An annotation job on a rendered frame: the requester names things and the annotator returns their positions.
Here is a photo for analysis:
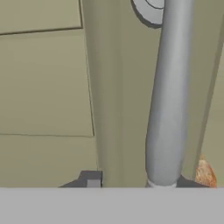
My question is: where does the olive drawer front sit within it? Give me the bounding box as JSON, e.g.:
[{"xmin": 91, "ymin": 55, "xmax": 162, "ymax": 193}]
[
  {"xmin": 0, "ymin": 0, "xmax": 84, "ymax": 36},
  {"xmin": 0, "ymin": 133, "xmax": 100, "ymax": 188},
  {"xmin": 0, "ymin": 27, "xmax": 95, "ymax": 138}
]

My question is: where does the olive cabinet door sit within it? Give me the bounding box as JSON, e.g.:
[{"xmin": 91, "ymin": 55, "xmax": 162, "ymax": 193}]
[{"xmin": 80, "ymin": 0, "xmax": 224, "ymax": 188}]

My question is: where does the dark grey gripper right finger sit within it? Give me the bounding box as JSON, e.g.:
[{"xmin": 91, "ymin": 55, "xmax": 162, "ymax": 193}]
[{"xmin": 175, "ymin": 173, "xmax": 207, "ymax": 188}]

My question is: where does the grey cylindrical cabinet door handle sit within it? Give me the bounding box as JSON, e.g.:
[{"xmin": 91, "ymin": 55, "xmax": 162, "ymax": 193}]
[{"xmin": 144, "ymin": 0, "xmax": 196, "ymax": 188}]

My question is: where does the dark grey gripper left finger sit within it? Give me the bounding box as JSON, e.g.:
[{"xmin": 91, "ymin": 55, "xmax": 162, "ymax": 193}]
[{"xmin": 58, "ymin": 170, "xmax": 103, "ymax": 188}]

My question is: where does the grey round disc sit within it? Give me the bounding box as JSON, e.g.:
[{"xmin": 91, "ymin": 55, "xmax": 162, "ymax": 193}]
[{"xmin": 129, "ymin": 0, "xmax": 168, "ymax": 30}]

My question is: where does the brown bread loaf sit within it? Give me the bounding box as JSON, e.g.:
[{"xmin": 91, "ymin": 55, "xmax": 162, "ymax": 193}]
[{"xmin": 194, "ymin": 155, "xmax": 218, "ymax": 188}]

